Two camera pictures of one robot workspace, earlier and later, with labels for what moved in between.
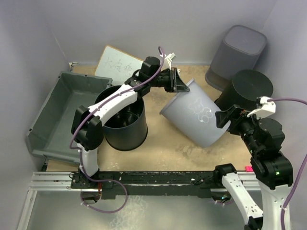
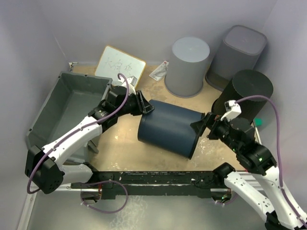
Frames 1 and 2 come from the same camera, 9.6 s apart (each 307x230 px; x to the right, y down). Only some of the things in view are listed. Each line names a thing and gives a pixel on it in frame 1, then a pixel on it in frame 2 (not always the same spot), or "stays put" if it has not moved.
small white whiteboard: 117,65 stays put
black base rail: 120,185 stays put
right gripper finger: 223,118 -> 199,126
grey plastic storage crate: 49,132 stays put
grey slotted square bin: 238,50 stays put
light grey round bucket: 193,113 -> 186,66
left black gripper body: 165,80 -> 132,106
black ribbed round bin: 246,87 stays put
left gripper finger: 179,85 -> 145,106
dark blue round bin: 127,130 -> 168,127
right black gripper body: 244,125 -> 220,130
